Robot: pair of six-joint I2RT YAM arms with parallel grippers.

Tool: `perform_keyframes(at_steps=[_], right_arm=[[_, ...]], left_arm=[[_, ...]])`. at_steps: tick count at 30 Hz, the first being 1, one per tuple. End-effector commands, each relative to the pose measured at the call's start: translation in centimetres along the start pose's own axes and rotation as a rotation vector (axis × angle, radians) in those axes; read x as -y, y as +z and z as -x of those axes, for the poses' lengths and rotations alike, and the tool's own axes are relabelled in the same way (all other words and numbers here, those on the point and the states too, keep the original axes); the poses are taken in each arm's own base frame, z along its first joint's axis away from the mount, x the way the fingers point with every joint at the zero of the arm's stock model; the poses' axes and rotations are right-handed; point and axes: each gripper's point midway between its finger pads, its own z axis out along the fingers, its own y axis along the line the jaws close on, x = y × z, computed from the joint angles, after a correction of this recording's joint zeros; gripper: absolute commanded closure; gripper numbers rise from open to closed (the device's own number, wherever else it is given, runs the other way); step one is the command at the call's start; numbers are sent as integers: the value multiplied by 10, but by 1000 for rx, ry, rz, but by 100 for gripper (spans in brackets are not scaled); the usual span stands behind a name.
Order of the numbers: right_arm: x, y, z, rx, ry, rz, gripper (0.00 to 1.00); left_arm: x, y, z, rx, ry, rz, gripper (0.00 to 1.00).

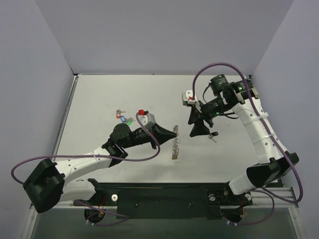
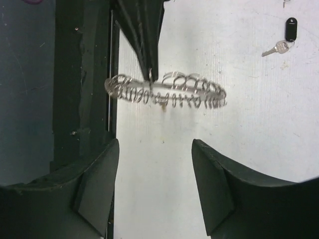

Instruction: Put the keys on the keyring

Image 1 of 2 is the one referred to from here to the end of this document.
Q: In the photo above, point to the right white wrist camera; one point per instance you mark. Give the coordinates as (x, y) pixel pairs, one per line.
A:
(189, 99)

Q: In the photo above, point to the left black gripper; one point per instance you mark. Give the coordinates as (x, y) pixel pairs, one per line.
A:
(153, 136)

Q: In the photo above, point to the blue key tag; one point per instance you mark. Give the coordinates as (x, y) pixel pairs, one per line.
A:
(123, 119)

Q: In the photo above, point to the black tag key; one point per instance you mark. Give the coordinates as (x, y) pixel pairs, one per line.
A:
(212, 136)

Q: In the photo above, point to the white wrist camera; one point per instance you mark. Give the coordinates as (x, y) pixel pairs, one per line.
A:
(189, 99)
(147, 119)

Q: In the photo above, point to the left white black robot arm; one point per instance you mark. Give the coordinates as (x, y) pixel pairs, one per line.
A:
(53, 182)

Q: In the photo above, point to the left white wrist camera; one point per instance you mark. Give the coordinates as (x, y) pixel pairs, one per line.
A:
(147, 119)

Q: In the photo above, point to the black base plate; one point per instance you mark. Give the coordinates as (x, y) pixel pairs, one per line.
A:
(169, 200)

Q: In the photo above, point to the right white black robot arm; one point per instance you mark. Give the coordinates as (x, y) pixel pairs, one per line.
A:
(274, 160)

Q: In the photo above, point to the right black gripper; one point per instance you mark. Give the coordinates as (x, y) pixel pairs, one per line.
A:
(200, 115)

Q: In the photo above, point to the red tag key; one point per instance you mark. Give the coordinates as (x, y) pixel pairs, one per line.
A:
(119, 113)

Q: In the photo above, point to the white disc wire keyring holder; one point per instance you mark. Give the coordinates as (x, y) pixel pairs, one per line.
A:
(175, 143)

